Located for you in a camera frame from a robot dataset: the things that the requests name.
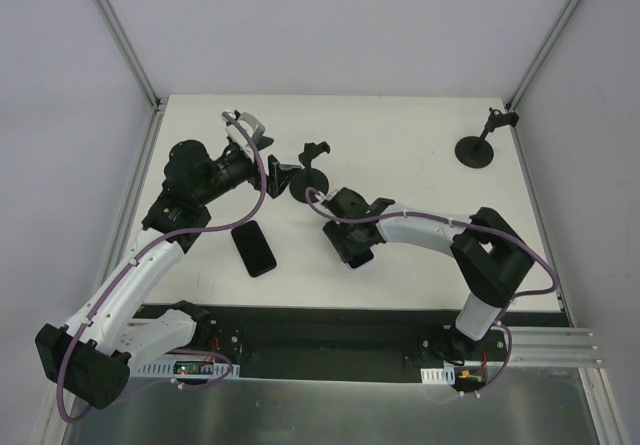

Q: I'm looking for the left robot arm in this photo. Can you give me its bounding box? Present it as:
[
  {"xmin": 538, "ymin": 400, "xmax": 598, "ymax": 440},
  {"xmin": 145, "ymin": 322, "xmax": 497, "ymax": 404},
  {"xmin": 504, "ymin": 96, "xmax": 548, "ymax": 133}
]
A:
[{"xmin": 35, "ymin": 140, "xmax": 300, "ymax": 422}]

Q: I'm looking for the white cable duct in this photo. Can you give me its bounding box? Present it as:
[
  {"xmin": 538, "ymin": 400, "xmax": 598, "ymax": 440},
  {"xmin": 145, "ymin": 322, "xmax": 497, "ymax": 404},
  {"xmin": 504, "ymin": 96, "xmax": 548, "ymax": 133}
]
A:
[
  {"xmin": 420, "ymin": 366, "xmax": 488, "ymax": 386},
  {"xmin": 130, "ymin": 358, "xmax": 240, "ymax": 380}
]

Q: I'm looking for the right white cable duct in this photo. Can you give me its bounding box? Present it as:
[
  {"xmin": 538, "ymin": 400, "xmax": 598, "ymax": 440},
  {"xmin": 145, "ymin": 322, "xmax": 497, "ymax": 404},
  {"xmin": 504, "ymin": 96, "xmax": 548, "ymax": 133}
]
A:
[{"xmin": 420, "ymin": 366, "xmax": 488, "ymax": 386}]

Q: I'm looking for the black phone stand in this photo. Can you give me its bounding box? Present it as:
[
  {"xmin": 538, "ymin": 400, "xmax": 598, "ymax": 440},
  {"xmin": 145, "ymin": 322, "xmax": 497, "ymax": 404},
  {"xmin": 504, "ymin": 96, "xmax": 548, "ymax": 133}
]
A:
[
  {"xmin": 454, "ymin": 108, "xmax": 520, "ymax": 169},
  {"xmin": 289, "ymin": 141, "xmax": 331, "ymax": 203}
]

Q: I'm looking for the left white cable duct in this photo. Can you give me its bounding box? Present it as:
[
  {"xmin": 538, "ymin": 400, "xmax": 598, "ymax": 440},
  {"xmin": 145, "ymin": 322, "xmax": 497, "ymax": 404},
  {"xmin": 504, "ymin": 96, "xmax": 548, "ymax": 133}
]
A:
[{"xmin": 130, "ymin": 358, "xmax": 240, "ymax": 380}]

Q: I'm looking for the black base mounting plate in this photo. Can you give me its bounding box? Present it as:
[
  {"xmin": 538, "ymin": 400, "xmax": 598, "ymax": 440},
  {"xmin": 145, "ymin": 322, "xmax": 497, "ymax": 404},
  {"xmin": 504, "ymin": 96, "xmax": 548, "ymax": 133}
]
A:
[{"xmin": 152, "ymin": 304, "xmax": 519, "ymax": 380}]

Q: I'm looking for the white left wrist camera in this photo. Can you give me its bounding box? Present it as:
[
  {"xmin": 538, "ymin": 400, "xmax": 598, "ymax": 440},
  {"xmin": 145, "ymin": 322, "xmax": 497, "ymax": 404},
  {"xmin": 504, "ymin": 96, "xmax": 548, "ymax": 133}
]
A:
[{"xmin": 221, "ymin": 111, "xmax": 272, "ymax": 157}]

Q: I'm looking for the right aluminium frame post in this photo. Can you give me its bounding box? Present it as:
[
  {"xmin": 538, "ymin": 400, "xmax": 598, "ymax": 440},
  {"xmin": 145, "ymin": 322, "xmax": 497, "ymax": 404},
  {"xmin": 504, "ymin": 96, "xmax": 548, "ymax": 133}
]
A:
[{"xmin": 502, "ymin": 0, "xmax": 609, "ymax": 114}]

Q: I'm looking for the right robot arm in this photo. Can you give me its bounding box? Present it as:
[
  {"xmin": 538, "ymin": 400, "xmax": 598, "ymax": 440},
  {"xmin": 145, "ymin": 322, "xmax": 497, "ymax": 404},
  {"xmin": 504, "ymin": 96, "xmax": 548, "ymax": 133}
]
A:
[{"xmin": 322, "ymin": 188, "xmax": 534, "ymax": 360}]

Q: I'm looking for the aluminium frame post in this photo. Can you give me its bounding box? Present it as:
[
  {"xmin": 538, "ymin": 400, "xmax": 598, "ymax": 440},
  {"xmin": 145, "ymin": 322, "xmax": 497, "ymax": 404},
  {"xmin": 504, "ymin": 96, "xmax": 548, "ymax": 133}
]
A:
[
  {"xmin": 77, "ymin": 0, "xmax": 169, "ymax": 114},
  {"xmin": 502, "ymin": 0, "xmax": 609, "ymax": 114}
]

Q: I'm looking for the black smartphone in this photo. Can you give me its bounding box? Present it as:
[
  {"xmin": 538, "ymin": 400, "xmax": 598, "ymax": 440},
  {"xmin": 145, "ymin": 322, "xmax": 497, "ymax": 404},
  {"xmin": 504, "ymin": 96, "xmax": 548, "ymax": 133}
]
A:
[{"xmin": 231, "ymin": 220, "xmax": 277, "ymax": 278}]

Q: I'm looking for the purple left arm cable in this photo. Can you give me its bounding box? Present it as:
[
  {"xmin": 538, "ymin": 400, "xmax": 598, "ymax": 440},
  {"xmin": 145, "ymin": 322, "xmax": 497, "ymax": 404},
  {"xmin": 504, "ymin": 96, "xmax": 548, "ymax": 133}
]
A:
[{"xmin": 55, "ymin": 109, "xmax": 271, "ymax": 422}]

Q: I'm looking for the aluminium front rail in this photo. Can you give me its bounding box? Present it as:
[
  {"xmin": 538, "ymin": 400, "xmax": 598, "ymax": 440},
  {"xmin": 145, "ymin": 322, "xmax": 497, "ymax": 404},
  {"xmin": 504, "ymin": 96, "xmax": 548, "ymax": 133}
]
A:
[{"xmin": 63, "ymin": 316, "xmax": 604, "ymax": 366}]

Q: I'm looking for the lavender case smartphone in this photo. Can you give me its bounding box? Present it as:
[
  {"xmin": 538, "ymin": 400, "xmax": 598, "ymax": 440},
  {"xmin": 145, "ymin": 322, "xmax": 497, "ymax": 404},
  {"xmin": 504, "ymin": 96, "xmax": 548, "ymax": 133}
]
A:
[{"xmin": 346, "ymin": 250, "xmax": 374, "ymax": 270}]

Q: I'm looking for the left aluminium frame post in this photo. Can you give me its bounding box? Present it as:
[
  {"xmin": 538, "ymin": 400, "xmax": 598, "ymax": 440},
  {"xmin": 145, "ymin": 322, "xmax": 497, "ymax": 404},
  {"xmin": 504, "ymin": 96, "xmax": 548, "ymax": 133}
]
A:
[{"xmin": 77, "ymin": 0, "xmax": 169, "ymax": 114}]

